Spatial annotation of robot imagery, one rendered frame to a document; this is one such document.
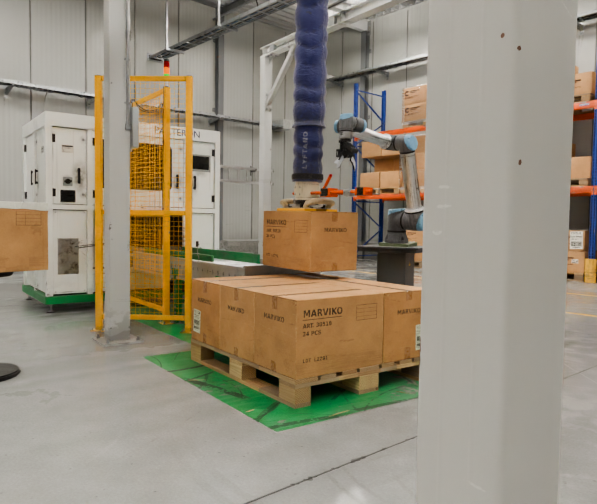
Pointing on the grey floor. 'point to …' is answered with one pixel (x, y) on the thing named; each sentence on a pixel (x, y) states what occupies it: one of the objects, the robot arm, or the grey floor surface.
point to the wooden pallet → (295, 390)
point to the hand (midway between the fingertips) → (346, 169)
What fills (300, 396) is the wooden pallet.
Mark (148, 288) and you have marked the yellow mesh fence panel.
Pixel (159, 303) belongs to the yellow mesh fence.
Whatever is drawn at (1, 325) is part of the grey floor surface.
